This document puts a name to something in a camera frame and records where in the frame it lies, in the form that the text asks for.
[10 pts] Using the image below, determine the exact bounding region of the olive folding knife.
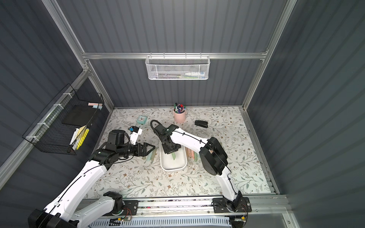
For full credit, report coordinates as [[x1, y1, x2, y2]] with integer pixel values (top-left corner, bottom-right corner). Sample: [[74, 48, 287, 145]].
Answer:
[[150, 149, 157, 163]]

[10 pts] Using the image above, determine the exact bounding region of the teal folding knife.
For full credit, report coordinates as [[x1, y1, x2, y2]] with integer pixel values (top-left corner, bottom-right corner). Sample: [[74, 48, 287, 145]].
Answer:
[[146, 153, 153, 162]]

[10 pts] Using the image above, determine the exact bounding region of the white oval storage box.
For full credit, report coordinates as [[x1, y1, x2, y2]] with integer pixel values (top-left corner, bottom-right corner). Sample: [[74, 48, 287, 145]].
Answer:
[[159, 142, 188, 172]]

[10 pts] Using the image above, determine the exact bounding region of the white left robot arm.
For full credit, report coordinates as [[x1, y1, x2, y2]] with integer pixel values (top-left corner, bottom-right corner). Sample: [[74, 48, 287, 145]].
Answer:
[[28, 130, 156, 228]]

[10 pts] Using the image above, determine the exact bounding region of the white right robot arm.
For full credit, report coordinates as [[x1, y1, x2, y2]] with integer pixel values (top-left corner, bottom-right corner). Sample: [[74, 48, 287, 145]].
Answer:
[[150, 120, 252, 213]]

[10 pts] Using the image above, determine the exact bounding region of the small teal box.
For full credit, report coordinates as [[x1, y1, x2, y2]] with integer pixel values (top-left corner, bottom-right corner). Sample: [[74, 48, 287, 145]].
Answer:
[[136, 116, 148, 125]]

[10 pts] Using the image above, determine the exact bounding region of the pink pen cup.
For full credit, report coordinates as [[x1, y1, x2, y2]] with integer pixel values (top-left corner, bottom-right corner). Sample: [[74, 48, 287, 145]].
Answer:
[[173, 110, 186, 124]]

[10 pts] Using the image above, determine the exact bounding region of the black stapler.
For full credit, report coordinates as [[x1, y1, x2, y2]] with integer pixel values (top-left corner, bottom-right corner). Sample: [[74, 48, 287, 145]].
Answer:
[[194, 120, 208, 128]]

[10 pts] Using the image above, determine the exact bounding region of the yellow notepad in basket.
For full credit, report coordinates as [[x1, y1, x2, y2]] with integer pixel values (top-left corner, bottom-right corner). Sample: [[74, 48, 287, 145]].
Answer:
[[70, 126, 89, 151]]

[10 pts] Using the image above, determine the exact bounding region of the black notebook in basket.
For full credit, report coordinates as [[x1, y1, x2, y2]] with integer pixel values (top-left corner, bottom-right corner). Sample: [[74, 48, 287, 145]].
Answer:
[[61, 105, 100, 127]]

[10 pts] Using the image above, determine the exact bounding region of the white tube in basket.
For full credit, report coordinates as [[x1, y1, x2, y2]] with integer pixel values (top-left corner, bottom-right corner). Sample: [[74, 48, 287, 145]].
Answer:
[[185, 72, 205, 79]]

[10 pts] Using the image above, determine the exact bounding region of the white wire wall basket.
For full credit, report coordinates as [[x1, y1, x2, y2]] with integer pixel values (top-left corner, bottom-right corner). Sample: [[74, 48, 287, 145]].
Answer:
[[145, 56, 211, 80]]

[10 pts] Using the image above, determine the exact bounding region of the black wire side basket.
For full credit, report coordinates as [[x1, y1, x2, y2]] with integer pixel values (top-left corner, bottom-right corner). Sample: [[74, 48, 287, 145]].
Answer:
[[22, 86, 104, 155]]

